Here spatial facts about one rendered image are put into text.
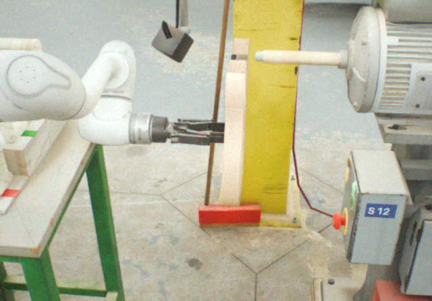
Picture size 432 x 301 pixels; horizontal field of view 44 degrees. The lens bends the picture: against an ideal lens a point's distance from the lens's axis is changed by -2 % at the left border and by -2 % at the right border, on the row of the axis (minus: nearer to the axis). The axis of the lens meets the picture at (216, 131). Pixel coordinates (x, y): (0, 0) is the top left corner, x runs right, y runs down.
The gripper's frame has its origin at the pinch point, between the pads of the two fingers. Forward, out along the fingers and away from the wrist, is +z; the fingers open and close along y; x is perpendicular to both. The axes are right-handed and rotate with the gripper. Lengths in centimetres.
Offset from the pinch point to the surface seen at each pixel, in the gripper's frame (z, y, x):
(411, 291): 51, 19, -35
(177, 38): -3, 66, 41
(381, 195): 34, 41, 5
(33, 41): -56, -7, 22
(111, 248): -40, -18, -53
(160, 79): -65, -245, -60
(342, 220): 28.6, 31.9, -6.7
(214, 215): -10, -86, -78
